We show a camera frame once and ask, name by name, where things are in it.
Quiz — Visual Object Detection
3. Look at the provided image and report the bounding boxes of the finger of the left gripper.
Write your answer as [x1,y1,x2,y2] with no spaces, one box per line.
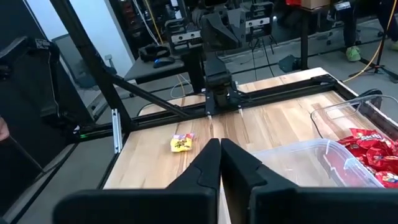
[226,7,247,43]
[200,12,241,51]

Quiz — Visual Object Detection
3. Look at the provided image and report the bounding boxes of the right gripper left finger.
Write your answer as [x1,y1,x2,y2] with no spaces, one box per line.
[52,138,221,224]

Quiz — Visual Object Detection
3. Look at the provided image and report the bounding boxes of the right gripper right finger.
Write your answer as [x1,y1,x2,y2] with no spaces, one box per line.
[220,138,398,224]

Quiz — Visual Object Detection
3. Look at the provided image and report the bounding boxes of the tall clear plastic bin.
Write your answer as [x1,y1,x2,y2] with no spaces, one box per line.
[251,138,386,189]

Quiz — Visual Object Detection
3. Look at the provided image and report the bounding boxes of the yellow candy packet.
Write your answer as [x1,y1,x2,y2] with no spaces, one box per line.
[170,133,195,153]

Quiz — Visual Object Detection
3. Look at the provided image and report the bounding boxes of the red candy packet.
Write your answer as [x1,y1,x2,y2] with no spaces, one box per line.
[337,138,369,164]
[374,170,398,189]
[349,128,396,153]
[366,148,398,175]

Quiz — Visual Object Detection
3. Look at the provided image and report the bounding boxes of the low clear plastic bin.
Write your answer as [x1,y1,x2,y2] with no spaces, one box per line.
[310,94,398,189]

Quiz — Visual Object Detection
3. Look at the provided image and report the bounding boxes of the black computer mouse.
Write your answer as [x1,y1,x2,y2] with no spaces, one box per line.
[153,57,176,69]

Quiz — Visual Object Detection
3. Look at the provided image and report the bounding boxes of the black headphones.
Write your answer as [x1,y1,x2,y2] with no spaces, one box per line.
[138,43,171,62]

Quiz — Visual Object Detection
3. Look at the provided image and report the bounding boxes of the grey side table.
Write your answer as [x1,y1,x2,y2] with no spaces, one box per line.
[123,57,189,85]

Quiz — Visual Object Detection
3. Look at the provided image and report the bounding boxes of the thin black tripod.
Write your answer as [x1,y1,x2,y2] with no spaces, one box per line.
[251,36,278,79]

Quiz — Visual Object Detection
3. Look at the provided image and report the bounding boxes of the black diagonal brace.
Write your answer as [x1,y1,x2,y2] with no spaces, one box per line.
[108,73,189,118]

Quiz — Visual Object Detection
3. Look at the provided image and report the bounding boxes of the desk with black leg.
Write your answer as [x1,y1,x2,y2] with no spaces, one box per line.
[299,0,332,71]

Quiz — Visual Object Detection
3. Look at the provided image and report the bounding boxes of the black table edge bar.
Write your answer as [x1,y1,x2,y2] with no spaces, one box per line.
[98,133,129,189]

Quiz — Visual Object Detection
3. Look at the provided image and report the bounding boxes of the black sloped beam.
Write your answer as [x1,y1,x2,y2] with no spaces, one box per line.
[49,0,136,130]

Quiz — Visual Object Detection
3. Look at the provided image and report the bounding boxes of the person's leg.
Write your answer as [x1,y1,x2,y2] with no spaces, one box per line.
[337,0,359,49]

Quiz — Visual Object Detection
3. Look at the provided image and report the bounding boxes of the black light stand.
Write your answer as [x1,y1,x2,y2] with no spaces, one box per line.
[348,29,398,82]

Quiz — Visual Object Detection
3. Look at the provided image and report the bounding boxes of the person's hand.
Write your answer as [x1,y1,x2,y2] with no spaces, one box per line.
[0,116,11,142]

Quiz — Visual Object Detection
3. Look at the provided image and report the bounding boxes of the yellow hanging cord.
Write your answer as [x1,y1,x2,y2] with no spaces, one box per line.
[144,0,165,45]

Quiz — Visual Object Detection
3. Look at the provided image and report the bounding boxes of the white floor cable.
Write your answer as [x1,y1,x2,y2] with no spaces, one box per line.
[169,73,194,99]

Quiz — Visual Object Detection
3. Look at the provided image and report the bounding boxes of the black table frame rails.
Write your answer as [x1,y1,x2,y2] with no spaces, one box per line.
[74,73,398,138]

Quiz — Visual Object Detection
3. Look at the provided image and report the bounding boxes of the silver metal bracket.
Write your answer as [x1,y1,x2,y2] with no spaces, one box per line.
[111,108,123,154]

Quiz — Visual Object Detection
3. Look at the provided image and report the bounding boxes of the yellow floor cable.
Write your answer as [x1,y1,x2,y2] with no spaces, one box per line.
[341,0,398,83]

